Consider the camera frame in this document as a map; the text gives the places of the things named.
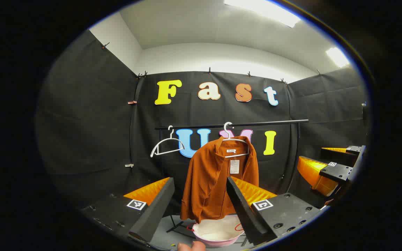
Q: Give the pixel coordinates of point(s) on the small ceiling light panel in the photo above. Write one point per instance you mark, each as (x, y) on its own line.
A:
(337, 57)

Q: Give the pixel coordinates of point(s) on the long ceiling light panel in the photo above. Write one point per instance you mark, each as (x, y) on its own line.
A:
(263, 10)

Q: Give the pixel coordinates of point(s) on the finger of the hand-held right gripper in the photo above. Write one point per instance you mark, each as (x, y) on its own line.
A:
(337, 171)
(340, 155)

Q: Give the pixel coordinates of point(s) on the black clothes rack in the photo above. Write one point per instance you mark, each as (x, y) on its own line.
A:
(194, 126)

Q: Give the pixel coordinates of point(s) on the black backdrop cloth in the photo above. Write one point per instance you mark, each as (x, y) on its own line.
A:
(92, 122)

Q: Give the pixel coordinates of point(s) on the white plastic clothes hanger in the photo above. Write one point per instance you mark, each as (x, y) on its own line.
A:
(171, 138)
(229, 138)

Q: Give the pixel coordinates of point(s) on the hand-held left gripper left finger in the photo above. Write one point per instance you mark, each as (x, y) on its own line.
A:
(152, 212)

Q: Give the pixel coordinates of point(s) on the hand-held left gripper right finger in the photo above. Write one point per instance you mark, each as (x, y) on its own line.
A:
(243, 212)

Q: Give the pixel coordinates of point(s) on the white pink-rimmed laundry hamper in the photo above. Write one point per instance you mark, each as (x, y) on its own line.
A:
(218, 230)

